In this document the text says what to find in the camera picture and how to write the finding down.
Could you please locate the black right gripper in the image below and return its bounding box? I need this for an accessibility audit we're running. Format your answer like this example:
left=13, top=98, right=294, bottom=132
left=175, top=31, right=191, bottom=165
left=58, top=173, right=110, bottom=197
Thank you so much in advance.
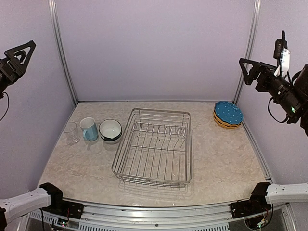
left=241, top=57, right=307, bottom=119

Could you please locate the yellow speckled plate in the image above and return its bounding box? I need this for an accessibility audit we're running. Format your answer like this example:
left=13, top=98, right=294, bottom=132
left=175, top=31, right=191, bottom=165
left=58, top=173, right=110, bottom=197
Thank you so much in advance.
left=213, top=110, right=244, bottom=129
left=213, top=117, right=242, bottom=130

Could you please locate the clear drinking glass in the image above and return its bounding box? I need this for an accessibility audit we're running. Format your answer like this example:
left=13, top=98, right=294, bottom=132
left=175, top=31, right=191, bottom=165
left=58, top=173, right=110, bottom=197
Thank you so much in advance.
left=63, top=122, right=80, bottom=144

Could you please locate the light blue faceted mug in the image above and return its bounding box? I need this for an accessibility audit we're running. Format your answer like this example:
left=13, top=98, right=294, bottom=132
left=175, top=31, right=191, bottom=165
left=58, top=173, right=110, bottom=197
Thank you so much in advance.
left=79, top=117, right=98, bottom=141

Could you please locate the dark teal bowl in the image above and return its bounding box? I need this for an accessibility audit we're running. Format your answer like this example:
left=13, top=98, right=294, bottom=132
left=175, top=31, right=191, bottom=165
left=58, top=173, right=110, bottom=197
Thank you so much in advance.
left=99, top=119, right=122, bottom=138

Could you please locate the grey green bowl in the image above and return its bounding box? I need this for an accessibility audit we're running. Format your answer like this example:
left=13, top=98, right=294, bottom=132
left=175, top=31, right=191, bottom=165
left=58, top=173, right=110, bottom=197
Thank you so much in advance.
left=101, top=132, right=122, bottom=144

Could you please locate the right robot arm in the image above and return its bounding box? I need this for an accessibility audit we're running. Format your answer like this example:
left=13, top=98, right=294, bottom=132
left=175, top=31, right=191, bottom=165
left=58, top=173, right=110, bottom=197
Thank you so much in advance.
left=238, top=58, right=308, bottom=214

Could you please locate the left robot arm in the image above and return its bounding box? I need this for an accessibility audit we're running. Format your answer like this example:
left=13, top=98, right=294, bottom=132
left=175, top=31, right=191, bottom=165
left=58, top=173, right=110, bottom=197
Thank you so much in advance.
left=0, top=40, right=67, bottom=231

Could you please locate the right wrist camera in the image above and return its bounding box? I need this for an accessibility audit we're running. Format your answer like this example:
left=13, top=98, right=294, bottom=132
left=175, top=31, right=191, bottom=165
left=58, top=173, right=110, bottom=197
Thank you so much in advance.
left=273, top=30, right=291, bottom=78

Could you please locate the left aluminium wall post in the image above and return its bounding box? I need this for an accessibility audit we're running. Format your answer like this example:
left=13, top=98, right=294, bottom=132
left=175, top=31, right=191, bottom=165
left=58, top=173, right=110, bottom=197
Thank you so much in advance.
left=48, top=0, right=79, bottom=107

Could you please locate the aluminium wall post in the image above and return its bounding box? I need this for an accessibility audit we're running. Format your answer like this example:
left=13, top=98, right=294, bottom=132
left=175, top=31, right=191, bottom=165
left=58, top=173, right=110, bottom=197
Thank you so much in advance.
left=233, top=0, right=261, bottom=105
left=48, top=0, right=79, bottom=107

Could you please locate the right aluminium wall post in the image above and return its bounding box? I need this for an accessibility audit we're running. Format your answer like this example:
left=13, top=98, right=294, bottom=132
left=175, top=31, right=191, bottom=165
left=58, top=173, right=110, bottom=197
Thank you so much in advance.
left=233, top=0, right=261, bottom=105

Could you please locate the metal wire dish rack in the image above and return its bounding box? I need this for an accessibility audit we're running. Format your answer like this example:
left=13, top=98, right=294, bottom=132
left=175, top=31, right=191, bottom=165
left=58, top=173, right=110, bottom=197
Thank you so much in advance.
left=111, top=108, right=193, bottom=188

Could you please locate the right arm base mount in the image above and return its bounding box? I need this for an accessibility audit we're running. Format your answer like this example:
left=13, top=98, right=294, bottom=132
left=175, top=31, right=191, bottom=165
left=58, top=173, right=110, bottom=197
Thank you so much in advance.
left=230, top=197, right=272, bottom=218

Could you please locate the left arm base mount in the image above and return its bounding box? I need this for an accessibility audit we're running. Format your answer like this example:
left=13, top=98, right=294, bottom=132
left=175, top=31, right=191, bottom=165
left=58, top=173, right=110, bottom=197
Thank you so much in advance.
left=42, top=193, right=84, bottom=219

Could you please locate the aluminium front rail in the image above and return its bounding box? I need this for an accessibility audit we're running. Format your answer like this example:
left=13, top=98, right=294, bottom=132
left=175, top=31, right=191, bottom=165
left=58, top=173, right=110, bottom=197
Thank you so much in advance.
left=16, top=190, right=296, bottom=231

